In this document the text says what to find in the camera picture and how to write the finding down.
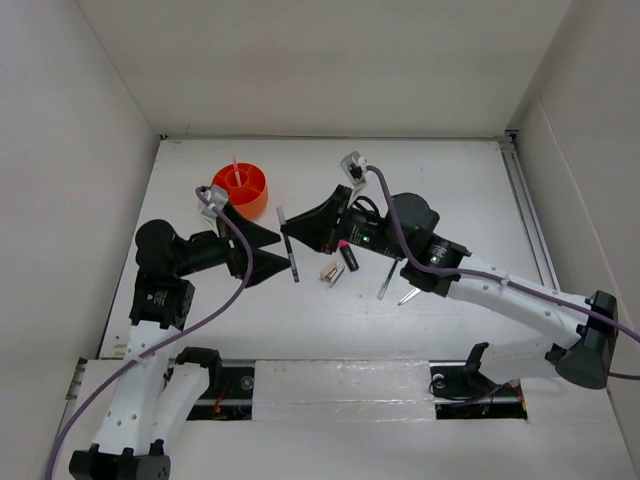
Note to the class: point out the black handled scissors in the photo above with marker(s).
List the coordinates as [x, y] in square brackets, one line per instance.
[409, 296]

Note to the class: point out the black pen clear cap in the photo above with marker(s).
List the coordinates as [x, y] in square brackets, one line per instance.
[287, 243]

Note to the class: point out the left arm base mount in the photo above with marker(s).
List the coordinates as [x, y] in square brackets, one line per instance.
[230, 399]

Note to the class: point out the aluminium rail right edge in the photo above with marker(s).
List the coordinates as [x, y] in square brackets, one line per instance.
[525, 205]

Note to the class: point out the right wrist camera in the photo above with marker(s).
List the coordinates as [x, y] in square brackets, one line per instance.
[354, 165]

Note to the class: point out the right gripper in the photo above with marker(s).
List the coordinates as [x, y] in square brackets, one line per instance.
[319, 227]

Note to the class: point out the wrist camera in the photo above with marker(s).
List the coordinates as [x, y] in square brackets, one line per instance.
[210, 198]
[354, 165]

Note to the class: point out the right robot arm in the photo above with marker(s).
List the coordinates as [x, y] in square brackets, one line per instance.
[577, 337]

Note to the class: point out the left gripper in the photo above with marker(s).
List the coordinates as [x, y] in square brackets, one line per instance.
[264, 263]

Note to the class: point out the green clear refill pen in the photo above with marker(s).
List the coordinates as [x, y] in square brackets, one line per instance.
[383, 288]

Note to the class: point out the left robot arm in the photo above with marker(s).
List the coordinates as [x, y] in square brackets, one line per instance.
[154, 396]

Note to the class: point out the orange round organizer container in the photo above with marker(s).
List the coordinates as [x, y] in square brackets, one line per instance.
[251, 198]

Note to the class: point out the pink thin pen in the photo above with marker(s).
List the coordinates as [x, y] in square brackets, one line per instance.
[236, 171]

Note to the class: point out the pink cap black highlighter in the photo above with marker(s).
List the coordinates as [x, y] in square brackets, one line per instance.
[348, 256]

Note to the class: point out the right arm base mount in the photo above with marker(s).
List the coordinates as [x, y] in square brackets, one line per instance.
[461, 392]

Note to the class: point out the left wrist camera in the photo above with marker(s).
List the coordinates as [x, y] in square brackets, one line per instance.
[210, 198]

